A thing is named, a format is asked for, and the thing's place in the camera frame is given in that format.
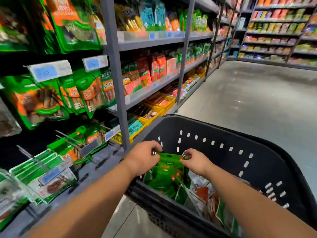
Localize person's right hand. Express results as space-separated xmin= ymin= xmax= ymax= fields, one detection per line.
xmin=181 ymin=148 xmax=216 ymax=177

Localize person's left hand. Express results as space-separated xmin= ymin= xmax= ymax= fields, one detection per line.
xmin=121 ymin=140 xmax=163 ymax=178

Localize black shopping basket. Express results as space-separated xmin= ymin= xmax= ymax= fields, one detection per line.
xmin=125 ymin=115 xmax=317 ymax=238

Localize pile of packets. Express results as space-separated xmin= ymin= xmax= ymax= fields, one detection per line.
xmin=143 ymin=152 xmax=244 ymax=238

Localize green orange Guangxi cinnamon bags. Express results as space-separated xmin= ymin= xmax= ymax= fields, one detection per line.
xmin=58 ymin=68 xmax=118 ymax=118
xmin=0 ymin=74 xmax=70 ymax=130

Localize row of green white packets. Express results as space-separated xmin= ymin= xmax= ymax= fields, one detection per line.
xmin=9 ymin=148 xmax=78 ymax=204

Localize row of clear green-top packets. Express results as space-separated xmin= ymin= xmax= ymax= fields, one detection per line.
xmin=0 ymin=168 xmax=31 ymax=232

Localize clear cinnamon packets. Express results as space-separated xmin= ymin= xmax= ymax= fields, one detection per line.
xmin=0 ymin=96 xmax=23 ymax=138

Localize green leaf packets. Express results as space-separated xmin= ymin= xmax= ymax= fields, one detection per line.
xmin=44 ymin=0 xmax=107 ymax=54

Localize green white-slice packets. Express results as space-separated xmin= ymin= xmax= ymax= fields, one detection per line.
xmin=0 ymin=0 xmax=31 ymax=53

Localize person's right forearm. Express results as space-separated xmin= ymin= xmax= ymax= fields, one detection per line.
xmin=199 ymin=165 xmax=317 ymax=238

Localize person's left forearm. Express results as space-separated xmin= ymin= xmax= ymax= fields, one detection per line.
xmin=25 ymin=163 xmax=135 ymax=238

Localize row of red orange packets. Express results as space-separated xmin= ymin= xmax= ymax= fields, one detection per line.
xmin=121 ymin=52 xmax=180 ymax=96

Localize row of green snack packets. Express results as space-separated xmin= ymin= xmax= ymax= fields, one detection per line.
xmin=178 ymin=8 xmax=211 ymax=33

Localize row of teal yellow packets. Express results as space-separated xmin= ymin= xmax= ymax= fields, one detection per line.
xmin=115 ymin=0 xmax=181 ymax=33

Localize yellow display trays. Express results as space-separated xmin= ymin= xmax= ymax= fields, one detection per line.
xmin=111 ymin=92 xmax=176 ymax=145

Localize blue white price tag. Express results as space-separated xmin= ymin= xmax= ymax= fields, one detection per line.
xmin=27 ymin=60 xmax=73 ymax=83
xmin=38 ymin=157 xmax=74 ymax=186
xmin=82 ymin=55 xmax=109 ymax=72

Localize gray metal shelving unit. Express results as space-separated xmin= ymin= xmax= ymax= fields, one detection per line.
xmin=238 ymin=0 xmax=317 ymax=71
xmin=101 ymin=0 xmax=241 ymax=147

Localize rows of colourful packaged goods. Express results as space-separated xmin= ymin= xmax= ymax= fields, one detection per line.
xmin=240 ymin=0 xmax=317 ymax=66

